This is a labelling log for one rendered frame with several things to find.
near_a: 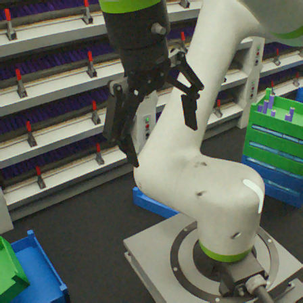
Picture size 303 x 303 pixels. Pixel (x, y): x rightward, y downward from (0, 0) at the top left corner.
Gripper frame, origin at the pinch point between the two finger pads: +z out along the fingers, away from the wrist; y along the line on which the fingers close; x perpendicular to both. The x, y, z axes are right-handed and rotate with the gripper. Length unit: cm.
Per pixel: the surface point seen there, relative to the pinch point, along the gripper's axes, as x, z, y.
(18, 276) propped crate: 27, 42, -41
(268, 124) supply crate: 26, 48, 63
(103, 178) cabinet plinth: 69, 67, 6
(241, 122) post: 67, 84, 91
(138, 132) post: 66, 51, 26
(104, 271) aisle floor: 27, 64, -18
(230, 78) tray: 69, 54, 85
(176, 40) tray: 73, 23, 58
